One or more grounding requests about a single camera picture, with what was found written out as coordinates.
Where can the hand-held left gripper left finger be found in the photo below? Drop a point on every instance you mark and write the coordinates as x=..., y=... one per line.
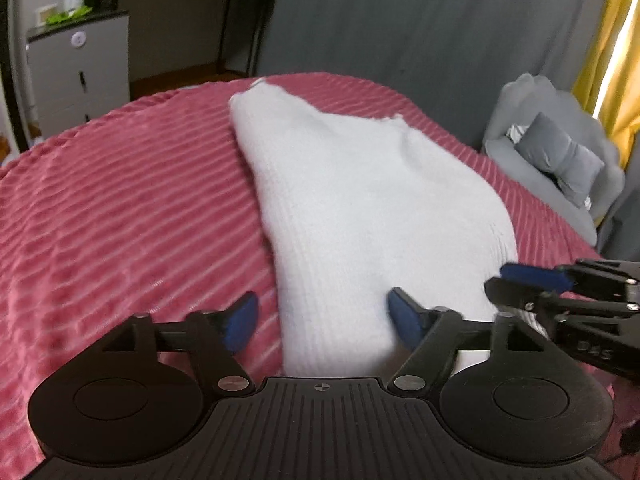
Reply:
x=241, y=322

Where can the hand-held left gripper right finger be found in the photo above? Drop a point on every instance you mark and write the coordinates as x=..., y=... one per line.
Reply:
x=406, y=316

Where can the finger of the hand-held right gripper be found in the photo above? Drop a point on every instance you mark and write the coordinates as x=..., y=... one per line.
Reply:
x=520, y=297
x=535, y=276

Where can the white knitted sweater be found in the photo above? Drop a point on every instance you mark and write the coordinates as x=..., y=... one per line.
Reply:
x=360, y=210

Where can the grey shell-shaped chair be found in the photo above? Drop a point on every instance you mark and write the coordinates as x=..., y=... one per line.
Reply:
x=595, y=200

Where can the grey bow pillow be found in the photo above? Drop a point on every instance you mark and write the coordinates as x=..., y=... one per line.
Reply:
x=560, y=157

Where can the small white cloth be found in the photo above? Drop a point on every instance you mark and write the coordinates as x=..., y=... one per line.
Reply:
x=517, y=132

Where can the pink ribbed blanket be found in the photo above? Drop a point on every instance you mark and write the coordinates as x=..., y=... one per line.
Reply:
x=130, y=220

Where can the yellow curtain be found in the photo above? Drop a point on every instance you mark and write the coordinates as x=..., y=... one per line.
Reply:
x=612, y=50

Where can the grey curtain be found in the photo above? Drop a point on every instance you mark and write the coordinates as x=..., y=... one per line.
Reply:
x=400, y=25

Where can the white drawer cabinet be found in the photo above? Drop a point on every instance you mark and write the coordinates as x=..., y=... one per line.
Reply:
x=75, y=75

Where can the white wardrobe with dark edge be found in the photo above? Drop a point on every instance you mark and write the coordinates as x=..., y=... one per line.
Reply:
x=10, y=60

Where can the green packets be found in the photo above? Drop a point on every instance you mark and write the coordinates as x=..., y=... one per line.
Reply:
x=67, y=15

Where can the white wall socket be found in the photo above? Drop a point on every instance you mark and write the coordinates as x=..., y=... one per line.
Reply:
x=46, y=14

